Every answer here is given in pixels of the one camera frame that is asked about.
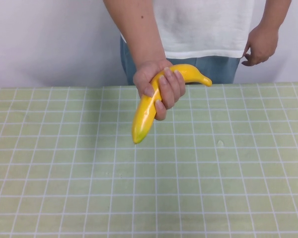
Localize blue jeans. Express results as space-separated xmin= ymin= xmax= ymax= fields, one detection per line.
xmin=119 ymin=36 xmax=240 ymax=86

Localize white t-shirt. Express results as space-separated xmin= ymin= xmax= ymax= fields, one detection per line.
xmin=120 ymin=0 xmax=255 ymax=60

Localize person's left hand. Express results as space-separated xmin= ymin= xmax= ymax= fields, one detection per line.
xmin=241 ymin=24 xmax=280 ymax=67

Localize person's right hand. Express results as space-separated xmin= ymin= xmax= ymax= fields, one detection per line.
xmin=133 ymin=59 xmax=187 ymax=121

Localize green checked tablecloth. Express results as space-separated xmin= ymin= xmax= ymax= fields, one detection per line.
xmin=0 ymin=81 xmax=298 ymax=238

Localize person's left forearm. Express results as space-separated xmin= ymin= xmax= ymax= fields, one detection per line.
xmin=257 ymin=0 xmax=292 ymax=31

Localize person's right forearm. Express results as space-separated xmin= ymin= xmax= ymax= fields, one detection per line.
xmin=103 ymin=0 xmax=167 ymax=68

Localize yellow banana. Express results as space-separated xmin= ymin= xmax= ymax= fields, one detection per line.
xmin=131 ymin=63 xmax=213 ymax=145

